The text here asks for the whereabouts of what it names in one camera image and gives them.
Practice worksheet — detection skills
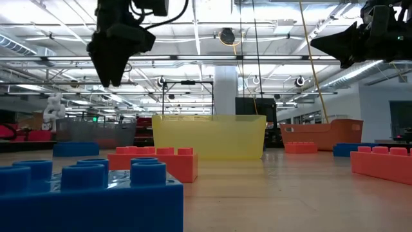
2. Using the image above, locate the orange plastic bin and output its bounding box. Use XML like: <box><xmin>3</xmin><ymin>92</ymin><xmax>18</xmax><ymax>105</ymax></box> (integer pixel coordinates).
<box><xmin>279</xmin><ymin>119</ymin><xmax>364</xmax><ymax>151</ymax></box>

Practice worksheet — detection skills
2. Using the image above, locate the red cabinet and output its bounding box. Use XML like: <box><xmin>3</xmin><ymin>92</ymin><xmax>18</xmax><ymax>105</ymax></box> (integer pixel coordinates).
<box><xmin>135</xmin><ymin>117</ymin><xmax>154</xmax><ymax>146</ymax></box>

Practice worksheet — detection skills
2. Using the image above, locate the black frame stand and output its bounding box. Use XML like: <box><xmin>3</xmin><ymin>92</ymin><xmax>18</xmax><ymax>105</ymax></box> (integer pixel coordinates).
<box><xmin>162</xmin><ymin>80</ymin><xmax>215</xmax><ymax>116</ymax></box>

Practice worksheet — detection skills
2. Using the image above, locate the grey translucent plastic bin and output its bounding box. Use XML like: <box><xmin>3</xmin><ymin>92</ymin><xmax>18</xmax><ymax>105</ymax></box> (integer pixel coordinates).
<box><xmin>55</xmin><ymin>117</ymin><xmax>138</xmax><ymax>150</ymax></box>

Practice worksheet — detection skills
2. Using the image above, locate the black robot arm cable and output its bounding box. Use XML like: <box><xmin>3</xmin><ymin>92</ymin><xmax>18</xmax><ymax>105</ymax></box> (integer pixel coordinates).
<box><xmin>141</xmin><ymin>0</ymin><xmax>191</xmax><ymax>32</ymax></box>

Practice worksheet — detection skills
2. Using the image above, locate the silver ventilation duct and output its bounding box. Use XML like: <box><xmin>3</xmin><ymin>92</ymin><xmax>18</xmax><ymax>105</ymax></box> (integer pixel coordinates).
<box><xmin>320</xmin><ymin>60</ymin><xmax>386</xmax><ymax>92</ymax></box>
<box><xmin>0</xmin><ymin>34</ymin><xmax>55</xmax><ymax>57</ymax></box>

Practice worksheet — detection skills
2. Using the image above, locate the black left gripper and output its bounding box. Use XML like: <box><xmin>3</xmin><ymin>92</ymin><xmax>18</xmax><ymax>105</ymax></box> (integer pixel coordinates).
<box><xmin>87</xmin><ymin>0</ymin><xmax>156</xmax><ymax>87</ymax></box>

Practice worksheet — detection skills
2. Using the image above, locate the white pillar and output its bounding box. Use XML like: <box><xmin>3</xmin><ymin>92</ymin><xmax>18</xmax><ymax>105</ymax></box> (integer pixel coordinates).
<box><xmin>214</xmin><ymin>66</ymin><xmax>239</xmax><ymax>116</ymax></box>

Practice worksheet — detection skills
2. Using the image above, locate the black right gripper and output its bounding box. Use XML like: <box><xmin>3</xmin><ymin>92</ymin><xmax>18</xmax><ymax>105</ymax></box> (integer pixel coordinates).
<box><xmin>310</xmin><ymin>0</ymin><xmax>412</xmax><ymax>69</ymax></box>

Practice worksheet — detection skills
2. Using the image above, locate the yellow translucent plastic bin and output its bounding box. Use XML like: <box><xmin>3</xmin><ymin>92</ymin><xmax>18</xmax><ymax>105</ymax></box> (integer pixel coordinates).
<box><xmin>151</xmin><ymin>114</ymin><xmax>267</xmax><ymax>160</ymax></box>

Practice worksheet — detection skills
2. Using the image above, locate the black hanging cable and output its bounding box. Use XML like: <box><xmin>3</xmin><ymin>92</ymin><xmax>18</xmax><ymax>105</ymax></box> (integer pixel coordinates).
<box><xmin>252</xmin><ymin>0</ymin><xmax>263</xmax><ymax>99</ymax></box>
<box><xmin>238</xmin><ymin>0</ymin><xmax>245</xmax><ymax>99</ymax></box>

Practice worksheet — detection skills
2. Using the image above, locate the yellow hanging cable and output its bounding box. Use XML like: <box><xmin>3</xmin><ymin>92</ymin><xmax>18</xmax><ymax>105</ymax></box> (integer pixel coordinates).
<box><xmin>298</xmin><ymin>0</ymin><xmax>330</xmax><ymax>124</ymax></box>

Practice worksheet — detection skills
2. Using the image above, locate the blue toy brick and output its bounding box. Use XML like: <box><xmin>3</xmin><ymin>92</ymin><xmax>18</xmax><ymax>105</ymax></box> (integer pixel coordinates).
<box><xmin>53</xmin><ymin>142</ymin><xmax>100</xmax><ymax>158</ymax></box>
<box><xmin>0</xmin><ymin>157</ymin><xmax>184</xmax><ymax>232</ymax></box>
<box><xmin>333</xmin><ymin>142</ymin><xmax>376</xmax><ymax>158</ymax></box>

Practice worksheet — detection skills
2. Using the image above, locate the black ceiling cable reel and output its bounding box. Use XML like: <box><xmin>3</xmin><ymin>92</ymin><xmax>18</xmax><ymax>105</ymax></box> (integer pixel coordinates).
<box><xmin>220</xmin><ymin>27</ymin><xmax>236</xmax><ymax>46</ymax></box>

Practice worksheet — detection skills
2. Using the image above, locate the black cabinet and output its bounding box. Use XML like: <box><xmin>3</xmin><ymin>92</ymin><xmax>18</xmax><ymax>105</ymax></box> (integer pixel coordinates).
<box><xmin>235</xmin><ymin>97</ymin><xmax>278</xmax><ymax>149</ymax></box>

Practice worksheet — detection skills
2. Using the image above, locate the orange toy brick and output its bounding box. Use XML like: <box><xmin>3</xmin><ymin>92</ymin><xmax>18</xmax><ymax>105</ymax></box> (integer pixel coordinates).
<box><xmin>350</xmin><ymin>146</ymin><xmax>412</xmax><ymax>186</ymax></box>
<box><xmin>284</xmin><ymin>141</ymin><xmax>318</xmax><ymax>155</ymax></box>
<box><xmin>107</xmin><ymin>146</ymin><xmax>199</xmax><ymax>184</ymax></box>

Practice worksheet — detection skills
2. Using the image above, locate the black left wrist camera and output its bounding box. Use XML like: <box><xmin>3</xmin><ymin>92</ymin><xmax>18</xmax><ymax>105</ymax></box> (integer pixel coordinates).
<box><xmin>133</xmin><ymin>0</ymin><xmax>169</xmax><ymax>17</ymax></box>

